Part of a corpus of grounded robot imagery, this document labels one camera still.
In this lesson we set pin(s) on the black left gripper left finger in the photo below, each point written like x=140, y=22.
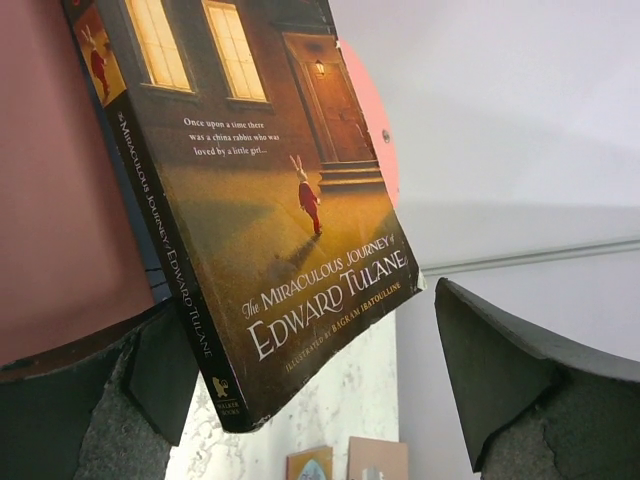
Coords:
x=108, y=406

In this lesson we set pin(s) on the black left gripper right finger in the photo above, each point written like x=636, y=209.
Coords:
x=533, y=404

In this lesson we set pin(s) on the Nineteen Eighty-Four blue book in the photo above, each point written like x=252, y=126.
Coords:
x=153, y=271

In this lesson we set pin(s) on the Edward Tulane brown book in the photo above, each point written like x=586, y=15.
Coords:
x=131, y=49

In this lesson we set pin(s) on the pink three-tier shelf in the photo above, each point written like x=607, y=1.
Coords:
x=70, y=264

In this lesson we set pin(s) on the brown file folder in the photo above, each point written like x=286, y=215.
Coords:
x=373, y=459

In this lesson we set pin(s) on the Othello orange book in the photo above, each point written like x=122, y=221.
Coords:
x=311, y=464

